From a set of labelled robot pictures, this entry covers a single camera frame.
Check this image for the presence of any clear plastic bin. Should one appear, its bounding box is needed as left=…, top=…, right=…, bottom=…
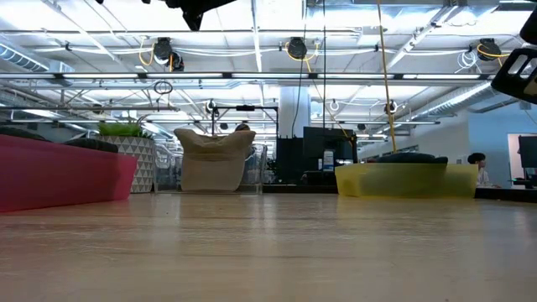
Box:
left=153, top=142, right=269, bottom=195

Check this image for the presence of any black background rig frame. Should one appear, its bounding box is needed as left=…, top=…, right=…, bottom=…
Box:
left=211, top=104, right=280, bottom=139

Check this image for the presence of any black aluminium table frame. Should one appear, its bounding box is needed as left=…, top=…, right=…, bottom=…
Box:
left=262, top=183, right=537, bottom=204

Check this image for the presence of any dark monitor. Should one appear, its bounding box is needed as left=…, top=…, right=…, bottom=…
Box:
left=518, top=134, right=537, bottom=157

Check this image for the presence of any black perforated computer case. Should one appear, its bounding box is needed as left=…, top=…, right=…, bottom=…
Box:
left=275, top=126, right=358, bottom=186

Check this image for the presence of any long ceiling light bar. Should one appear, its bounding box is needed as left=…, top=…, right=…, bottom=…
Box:
left=0, top=71, right=496, bottom=81

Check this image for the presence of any yellow cable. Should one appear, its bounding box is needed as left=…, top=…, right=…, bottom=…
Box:
left=376, top=0, right=399, bottom=154

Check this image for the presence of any yellow plastic bin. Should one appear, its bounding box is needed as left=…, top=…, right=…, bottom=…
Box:
left=334, top=162, right=479, bottom=199

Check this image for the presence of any black ceiling cord reel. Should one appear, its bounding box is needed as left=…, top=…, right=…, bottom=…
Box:
left=286, top=36, right=309, bottom=60
left=151, top=36, right=185, bottom=72
left=476, top=37, right=511, bottom=64

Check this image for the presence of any potted green succulent plant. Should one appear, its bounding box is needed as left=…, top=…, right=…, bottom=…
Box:
left=94, top=120, right=156, bottom=195

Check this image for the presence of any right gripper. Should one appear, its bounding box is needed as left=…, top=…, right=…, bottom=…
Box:
left=490, top=8, right=537, bottom=106

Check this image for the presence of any red plastic tray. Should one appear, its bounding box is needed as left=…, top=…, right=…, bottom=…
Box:
left=0, top=133, right=138, bottom=214

